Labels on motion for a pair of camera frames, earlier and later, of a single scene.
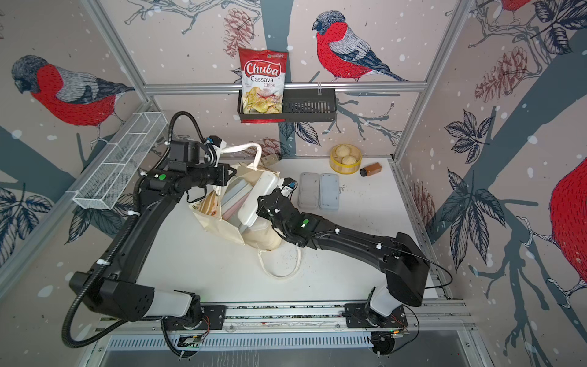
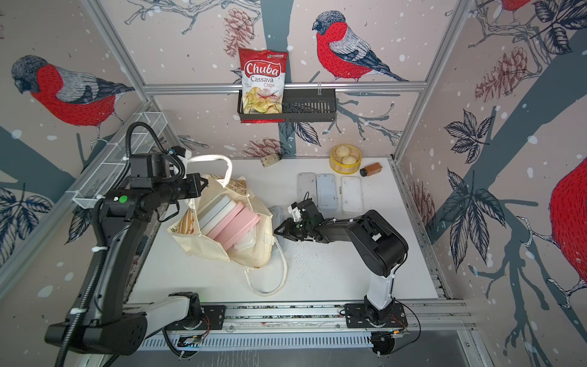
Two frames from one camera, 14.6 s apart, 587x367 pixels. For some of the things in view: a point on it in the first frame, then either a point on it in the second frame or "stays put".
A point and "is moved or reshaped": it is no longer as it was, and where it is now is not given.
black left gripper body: [213, 175] -> [186, 187]
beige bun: [342, 151] stays put
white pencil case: [308, 189] stays put
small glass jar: [270, 159] stays put
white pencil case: [248, 211] -> [351, 195]
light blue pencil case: [329, 191] stays put
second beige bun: [348, 160] stays put
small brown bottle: [372, 169] stays put
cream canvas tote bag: [262, 234] is moved or reshaped
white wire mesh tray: [120, 160] stays put
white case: [235, 189] -> [207, 225]
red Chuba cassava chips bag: [264, 74] stays put
